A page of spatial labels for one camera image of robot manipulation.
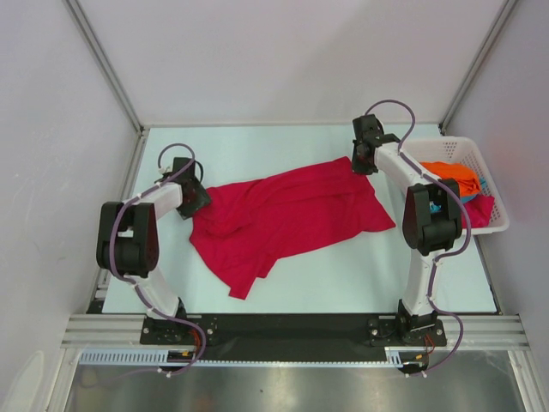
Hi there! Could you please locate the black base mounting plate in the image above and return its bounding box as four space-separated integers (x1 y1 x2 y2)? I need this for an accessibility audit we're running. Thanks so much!
142 313 447 362

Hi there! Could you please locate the left aluminium corner post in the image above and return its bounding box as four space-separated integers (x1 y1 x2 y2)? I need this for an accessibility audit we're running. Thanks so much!
63 0 144 134

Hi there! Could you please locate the aluminium corner post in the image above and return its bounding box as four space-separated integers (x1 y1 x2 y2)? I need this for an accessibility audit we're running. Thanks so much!
63 0 144 134
437 0 521 136

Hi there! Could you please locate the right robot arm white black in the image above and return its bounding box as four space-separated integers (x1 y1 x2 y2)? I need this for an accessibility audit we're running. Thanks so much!
352 114 462 346

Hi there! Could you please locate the white slotted cable duct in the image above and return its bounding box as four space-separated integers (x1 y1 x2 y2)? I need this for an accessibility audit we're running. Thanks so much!
79 346 430 368

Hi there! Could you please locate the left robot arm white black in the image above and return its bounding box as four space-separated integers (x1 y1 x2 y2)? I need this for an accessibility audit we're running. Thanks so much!
96 157 212 346

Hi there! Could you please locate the teal t shirt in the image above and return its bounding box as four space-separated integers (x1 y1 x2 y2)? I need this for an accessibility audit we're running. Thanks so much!
428 173 490 211

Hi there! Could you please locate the aluminium frame rail front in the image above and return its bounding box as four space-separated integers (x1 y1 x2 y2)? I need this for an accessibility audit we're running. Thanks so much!
61 314 530 351

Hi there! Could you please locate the crimson red t shirt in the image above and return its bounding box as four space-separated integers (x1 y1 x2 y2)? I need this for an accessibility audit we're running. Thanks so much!
190 157 395 300

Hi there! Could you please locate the orange t shirt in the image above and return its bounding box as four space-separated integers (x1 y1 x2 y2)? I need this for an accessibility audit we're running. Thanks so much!
420 161 482 197

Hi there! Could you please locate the white perforated plastic basket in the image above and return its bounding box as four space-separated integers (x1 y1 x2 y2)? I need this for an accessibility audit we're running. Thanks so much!
403 136 510 235

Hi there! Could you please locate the right aluminium corner post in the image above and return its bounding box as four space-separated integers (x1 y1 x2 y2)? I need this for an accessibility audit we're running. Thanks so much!
437 0 521 136

